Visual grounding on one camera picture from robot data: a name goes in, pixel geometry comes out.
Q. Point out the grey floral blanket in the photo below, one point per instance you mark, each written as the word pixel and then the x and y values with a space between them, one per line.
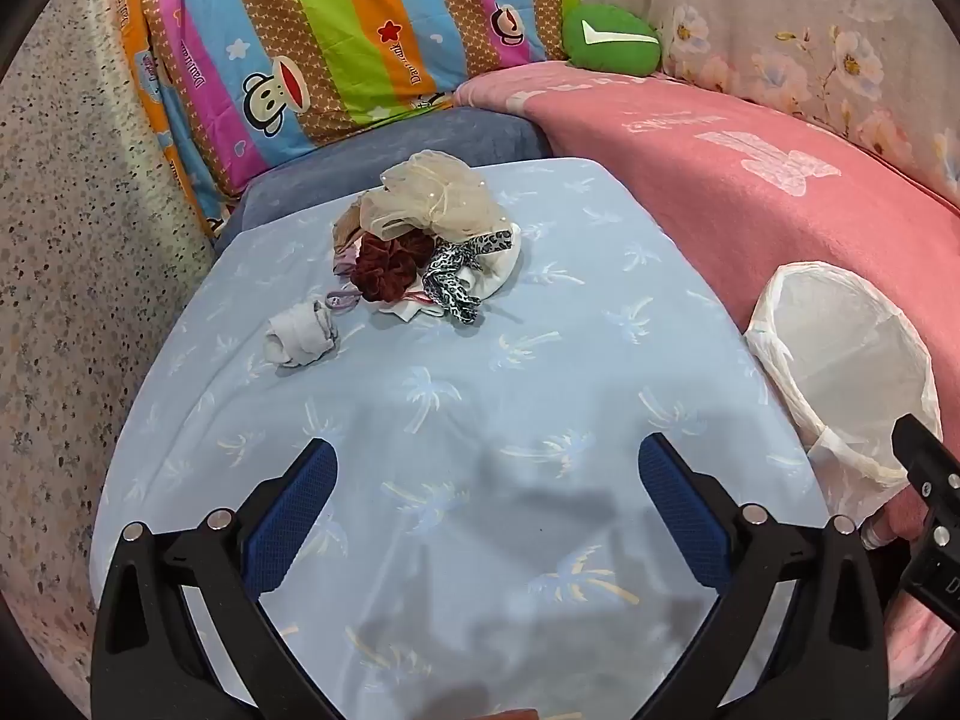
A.
pixel 750 0

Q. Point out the white sock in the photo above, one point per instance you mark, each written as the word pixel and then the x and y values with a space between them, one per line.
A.
pixel 300 337

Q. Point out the pink blanket with white bow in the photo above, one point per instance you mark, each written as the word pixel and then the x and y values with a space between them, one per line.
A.
pixel 675 187

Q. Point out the beige tulle scrunchie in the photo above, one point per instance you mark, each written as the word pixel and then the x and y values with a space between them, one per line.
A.
pixel 435 195

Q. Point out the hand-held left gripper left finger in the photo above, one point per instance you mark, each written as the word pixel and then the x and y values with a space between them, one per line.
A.
pixel 300 510

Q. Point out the white cloth with red trim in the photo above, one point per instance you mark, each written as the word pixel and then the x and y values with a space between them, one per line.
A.
pixel 491 270

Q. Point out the blue-grey cushion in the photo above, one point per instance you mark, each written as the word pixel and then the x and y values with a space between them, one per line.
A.
pixel 375 157

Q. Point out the leopard print scrunchie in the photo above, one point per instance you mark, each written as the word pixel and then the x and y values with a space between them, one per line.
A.
pixel 442 277

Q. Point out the colourful striped cartoon quilt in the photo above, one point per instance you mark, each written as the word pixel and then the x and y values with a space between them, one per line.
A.
pixel 300 30

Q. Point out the green round cushion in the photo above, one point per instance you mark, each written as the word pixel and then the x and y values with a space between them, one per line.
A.
pixel 600 52

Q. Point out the bin with white plastic bag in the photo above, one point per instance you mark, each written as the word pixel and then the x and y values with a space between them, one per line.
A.
pixel 847 360

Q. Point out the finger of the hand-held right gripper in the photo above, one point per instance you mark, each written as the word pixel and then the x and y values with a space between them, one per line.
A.
pixel 926 465

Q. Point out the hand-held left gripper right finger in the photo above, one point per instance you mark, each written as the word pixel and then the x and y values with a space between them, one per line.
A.
pixel 686 517

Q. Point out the dark red velvet scrunchie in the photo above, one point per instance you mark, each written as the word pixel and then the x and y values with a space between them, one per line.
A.
pixel 390 262

